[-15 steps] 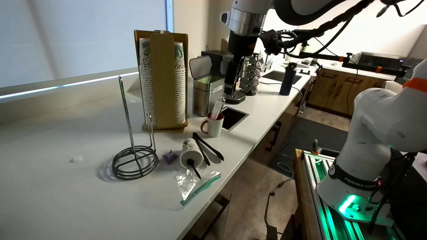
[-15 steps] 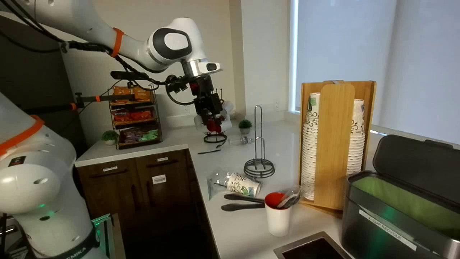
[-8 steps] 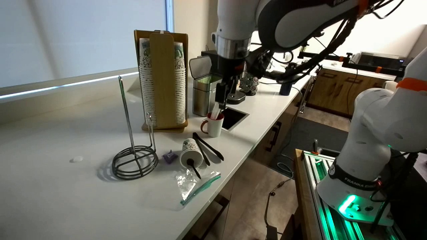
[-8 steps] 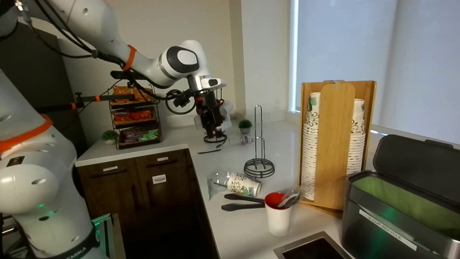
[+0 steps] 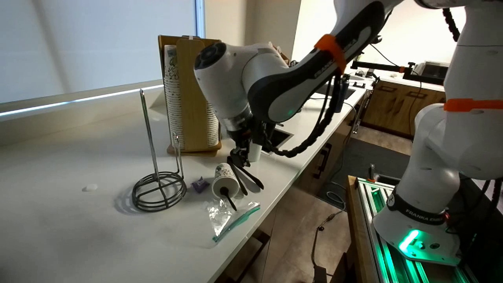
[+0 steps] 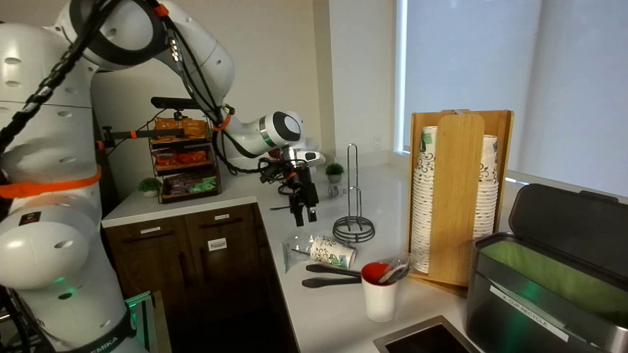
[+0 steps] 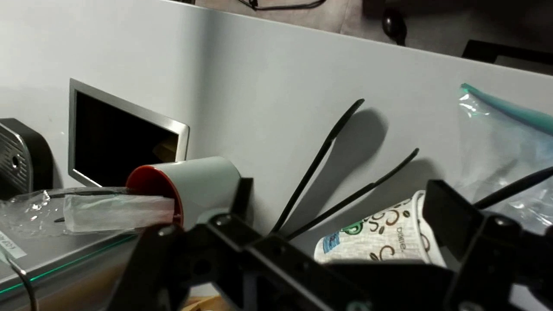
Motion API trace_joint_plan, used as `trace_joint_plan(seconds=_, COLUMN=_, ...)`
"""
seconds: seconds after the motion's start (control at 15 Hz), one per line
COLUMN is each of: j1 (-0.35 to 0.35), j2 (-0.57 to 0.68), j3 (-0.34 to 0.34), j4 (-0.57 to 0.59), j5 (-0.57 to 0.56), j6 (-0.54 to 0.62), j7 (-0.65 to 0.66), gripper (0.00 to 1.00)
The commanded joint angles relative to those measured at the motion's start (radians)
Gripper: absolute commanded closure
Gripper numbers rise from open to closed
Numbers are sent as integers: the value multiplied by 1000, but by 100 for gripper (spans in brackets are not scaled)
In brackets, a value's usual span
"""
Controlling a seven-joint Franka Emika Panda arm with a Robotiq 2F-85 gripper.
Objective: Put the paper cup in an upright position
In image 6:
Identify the brown cabinet door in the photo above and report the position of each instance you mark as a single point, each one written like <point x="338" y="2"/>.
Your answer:
<point x="152" y="279"/>
<point x="230" y="264"/>

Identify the small creamer cup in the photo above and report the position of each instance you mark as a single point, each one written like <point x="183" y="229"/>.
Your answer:
<point x="336" y="191"/>

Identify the stack of paper cups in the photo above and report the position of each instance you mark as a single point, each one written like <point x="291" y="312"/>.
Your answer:
<point x="423" y="206"/>
<point x="486" y="196"/>

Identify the patterned paper cup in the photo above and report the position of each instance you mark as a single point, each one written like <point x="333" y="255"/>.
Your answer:
<point x="333" y="251"/>

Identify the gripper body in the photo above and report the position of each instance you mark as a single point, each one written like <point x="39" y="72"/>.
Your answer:
<point x="304" y="184"/>

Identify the wall socket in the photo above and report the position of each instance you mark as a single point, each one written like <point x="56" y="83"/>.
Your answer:
<point x="377" y="143"/>

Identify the grey recycling bin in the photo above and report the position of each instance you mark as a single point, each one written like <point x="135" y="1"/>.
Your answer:
<point x="515" y="314"/>

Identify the row of red snack packets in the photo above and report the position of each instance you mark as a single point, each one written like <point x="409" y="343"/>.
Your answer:
<point x="179" y="158"/>

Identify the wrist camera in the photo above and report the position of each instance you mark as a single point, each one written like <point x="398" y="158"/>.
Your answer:
<point x="274" y="170"/>

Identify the small potted plant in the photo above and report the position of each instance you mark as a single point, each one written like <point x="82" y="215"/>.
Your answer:
<point x="149" y="186"/>
<point x="334" y="171"/>

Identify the sink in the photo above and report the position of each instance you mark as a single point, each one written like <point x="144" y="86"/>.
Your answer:
<point x="427" y="338"/>

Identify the grey bin lid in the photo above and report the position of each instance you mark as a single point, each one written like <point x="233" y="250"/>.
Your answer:
<point x="569" y="225"/>

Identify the window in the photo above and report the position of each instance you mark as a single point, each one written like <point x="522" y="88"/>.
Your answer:
<point x="515" y="73"/>

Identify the brown drawer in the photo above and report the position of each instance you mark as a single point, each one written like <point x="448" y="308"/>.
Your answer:
<point x="221" y="219"/>
<point x="147" y="234"/>

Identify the green bin liner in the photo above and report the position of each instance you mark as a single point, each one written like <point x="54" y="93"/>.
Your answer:
<point x="564" y="282"/>

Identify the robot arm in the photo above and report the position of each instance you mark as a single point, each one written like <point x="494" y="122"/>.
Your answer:
<point x="44" y="147"/>

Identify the bundle of wrapped utensils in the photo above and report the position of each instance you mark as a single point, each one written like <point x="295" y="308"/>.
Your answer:
<point x="395" y="270"/>

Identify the black plastic utensil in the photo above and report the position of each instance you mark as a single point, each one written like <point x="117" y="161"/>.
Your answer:
<point x="328" y="282"/>
<point x="328" y="269"/>

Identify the row of orange snack packets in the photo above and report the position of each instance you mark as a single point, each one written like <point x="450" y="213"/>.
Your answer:
<point x="181" y="128"/>

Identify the row of brown green packets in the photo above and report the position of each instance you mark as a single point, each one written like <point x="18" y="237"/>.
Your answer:
<point x="191" y="186"/>

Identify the wooden cup dispenser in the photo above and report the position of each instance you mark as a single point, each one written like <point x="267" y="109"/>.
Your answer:
<point x="456" y="196"/>

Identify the black stir stick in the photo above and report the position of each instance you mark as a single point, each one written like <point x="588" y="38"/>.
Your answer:
<point x="279" y="208"/>

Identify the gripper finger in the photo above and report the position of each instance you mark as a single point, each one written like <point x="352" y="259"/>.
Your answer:
<point x="298" y="215"/>
<point x="311" y="211"/>

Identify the camera on mount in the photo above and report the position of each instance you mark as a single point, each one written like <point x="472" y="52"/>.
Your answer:
<point x="171" y="103"/>

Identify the clear plastic wrapped packet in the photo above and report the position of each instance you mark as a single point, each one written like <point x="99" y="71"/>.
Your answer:
<point x="294" y="250"/>

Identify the white cup with red inside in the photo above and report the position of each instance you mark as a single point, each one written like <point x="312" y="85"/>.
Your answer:
<point x="379" y="299"/>

